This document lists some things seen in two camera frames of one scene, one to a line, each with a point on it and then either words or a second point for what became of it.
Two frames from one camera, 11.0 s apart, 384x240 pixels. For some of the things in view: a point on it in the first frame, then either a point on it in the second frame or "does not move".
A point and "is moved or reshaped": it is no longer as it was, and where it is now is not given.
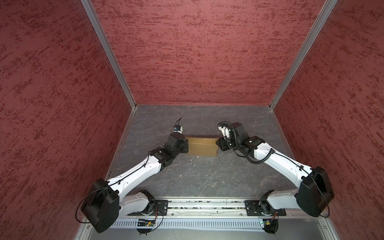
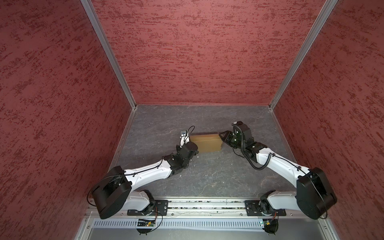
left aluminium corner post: [94, 19] does not move
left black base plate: [161, 208] does not move
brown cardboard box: [199, 146] is moved or reshaped
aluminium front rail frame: [214, 219] does not move
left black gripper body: [184, 148] to [178, 149]
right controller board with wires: [271, 226] does not move
